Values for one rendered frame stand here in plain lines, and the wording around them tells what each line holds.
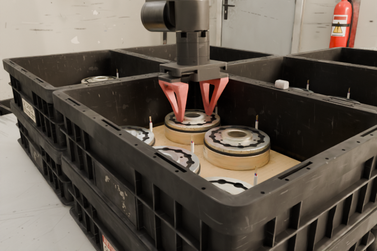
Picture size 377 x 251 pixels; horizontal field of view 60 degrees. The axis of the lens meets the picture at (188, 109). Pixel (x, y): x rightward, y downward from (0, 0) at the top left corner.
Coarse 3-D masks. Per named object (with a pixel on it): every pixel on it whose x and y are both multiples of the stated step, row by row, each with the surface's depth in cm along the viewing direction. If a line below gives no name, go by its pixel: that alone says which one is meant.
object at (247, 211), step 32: (64, 96) 47; (96, 128) 37; (128, 160) 32; (160, 160) 28; (320, 160) 28; (352, 160) 31; (192, 192) 24; (224, 192) 23; (256, 192) 23; (288, 192) 25; (224, 224) 22; (256, 224) 23
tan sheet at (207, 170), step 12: (156, 132) 61; (156, 144) 56; (168, 144) 56; (180, 144) 56; (276, 156) 51; (204, 168) 47; (216, 168) 47; (264, 168) 47; (276, 168) 47; (288, 168) 47; (252, 180) 44; (264, 180) 44
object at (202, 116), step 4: (188, 112) 60; (192, 112) 61; (196, 112) 60; (200, 112) 60; (184, 116) 58; (200, 116) 58; (204, 116) 58; (184, 120) 57; (188, 120) 57; (192, 120) 57; (196, 120) 57; (200, 120) 57
